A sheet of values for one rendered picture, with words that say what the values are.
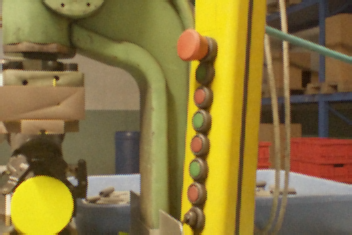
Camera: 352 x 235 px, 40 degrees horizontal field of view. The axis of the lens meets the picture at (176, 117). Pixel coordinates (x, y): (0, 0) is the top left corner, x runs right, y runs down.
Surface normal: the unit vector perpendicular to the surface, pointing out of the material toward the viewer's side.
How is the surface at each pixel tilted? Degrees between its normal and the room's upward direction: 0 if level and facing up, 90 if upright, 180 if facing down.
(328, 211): 100
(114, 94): 90
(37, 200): 74
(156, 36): 90
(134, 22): 90
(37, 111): 90
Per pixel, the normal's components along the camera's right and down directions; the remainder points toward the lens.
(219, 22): -0.75, -0.09
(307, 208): 0.29, 0.18
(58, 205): 0.29, -0.28
